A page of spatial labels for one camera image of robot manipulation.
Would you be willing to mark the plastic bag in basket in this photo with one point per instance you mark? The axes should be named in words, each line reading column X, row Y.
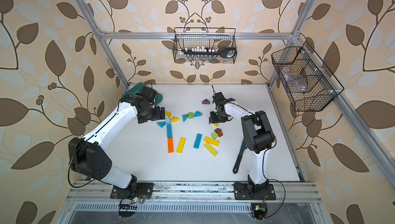
column 294, row 82

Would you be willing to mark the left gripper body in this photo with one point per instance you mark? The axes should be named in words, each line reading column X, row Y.
column 153, row 115

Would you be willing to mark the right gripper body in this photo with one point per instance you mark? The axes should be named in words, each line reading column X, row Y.
column 217, row 118

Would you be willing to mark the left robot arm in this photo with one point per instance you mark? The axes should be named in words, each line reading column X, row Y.
column 88, row 155

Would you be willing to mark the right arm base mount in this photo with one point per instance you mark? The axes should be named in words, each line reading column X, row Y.
column 251, row 191

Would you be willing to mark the back wire basket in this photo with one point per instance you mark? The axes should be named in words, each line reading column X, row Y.
column 190, row 38

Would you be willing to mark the teal long block diagonal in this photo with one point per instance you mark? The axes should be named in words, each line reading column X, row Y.
column 169, row 130

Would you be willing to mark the orange rectangular block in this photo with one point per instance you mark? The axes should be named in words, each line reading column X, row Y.
column 170, row 145

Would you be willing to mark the teal long block upright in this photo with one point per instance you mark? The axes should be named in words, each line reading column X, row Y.
column 197, row 141

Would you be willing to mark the socket set rail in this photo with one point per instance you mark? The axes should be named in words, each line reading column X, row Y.
column 227, row 53

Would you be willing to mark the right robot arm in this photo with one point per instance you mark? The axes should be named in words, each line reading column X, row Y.
column 257, row 135

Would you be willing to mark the lime yellow rectangular block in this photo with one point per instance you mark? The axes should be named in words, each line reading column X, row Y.
column 211, row 149

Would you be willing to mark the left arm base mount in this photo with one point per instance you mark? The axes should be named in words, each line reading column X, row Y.
column 135, row 189

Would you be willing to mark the green plastic tool case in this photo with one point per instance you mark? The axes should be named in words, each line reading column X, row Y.
column 135, row 91

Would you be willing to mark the wire basket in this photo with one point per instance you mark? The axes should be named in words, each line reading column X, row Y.
column 190, row 38
column 323, row 85

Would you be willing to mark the brown block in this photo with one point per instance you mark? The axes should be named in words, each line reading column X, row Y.
column 219, row 132

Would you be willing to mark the right wire basket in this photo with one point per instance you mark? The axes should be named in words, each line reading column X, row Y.
column 323, row 85

